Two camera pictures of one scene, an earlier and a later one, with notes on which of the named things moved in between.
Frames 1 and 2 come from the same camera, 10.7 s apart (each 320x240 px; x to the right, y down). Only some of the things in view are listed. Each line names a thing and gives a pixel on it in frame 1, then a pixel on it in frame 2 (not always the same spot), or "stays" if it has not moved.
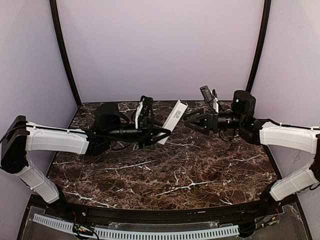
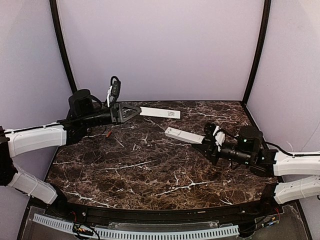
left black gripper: x=145 y=132 → x=115 y=114
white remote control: x=174 y=117 → x=183 y=135
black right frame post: x=262 y=44 stays
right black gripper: x=211 y=121 → x=213 y=147
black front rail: x=84 y=215 stays
